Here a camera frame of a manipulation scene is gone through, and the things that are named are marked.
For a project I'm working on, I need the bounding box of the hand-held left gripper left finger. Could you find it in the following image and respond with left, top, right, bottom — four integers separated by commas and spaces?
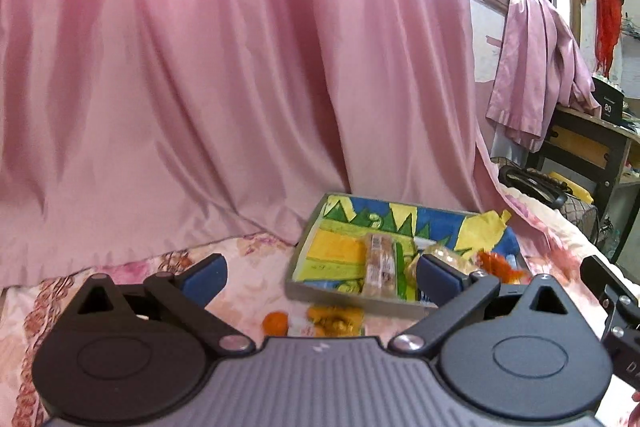
74, 252, 257, 354

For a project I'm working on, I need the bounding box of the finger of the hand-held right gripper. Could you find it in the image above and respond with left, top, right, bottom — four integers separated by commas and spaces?
580, 254, 640, 309

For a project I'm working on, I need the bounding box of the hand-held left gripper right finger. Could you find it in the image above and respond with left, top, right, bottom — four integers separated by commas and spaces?
389, 252, 582, 354

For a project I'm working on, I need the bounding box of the puffed rice cake packet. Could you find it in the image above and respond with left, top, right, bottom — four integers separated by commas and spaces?
407, 243, 476, 293

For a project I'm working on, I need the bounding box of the clear packet with white label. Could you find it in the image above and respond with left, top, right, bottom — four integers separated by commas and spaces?
362, 234, 401, 298

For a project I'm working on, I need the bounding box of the small orange fruit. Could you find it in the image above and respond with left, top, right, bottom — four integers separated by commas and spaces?
262, 310, 291, 338

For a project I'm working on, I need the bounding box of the golden brown snack packet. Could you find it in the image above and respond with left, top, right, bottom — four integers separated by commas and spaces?
306, 304, 366, 338

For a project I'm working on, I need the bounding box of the grey shallow box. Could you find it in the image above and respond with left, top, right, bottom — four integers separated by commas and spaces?
284, 192, 533, 322

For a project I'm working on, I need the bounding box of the quilted grey bag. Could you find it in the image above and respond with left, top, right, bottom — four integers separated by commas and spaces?
560, 199, 601, 244

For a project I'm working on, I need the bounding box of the yellow cloth item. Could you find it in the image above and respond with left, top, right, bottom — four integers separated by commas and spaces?
547, 172, 594, 203

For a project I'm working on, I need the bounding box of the colourful painted paper liner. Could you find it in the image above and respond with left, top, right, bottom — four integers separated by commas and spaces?
295, 196, 519, 304

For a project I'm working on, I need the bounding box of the black handbag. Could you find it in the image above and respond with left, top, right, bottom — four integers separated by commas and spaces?
497, 164, 569, 208

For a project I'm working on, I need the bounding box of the black box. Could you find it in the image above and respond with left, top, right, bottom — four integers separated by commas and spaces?
591, 76, 625, 126

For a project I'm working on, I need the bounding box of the pink curtain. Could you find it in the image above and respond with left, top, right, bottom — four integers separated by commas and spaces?
0, 0, 507, 289

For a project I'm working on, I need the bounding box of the lilac tied curtain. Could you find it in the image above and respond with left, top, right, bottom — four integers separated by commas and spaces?
486, 0, 604, 153

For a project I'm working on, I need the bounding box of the red hanging ornament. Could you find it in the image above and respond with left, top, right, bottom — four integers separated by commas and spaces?
595, 0, 626, 78

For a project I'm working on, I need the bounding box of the wooden desk with black frame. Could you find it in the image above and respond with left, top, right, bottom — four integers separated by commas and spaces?
537, 104, 640, 259

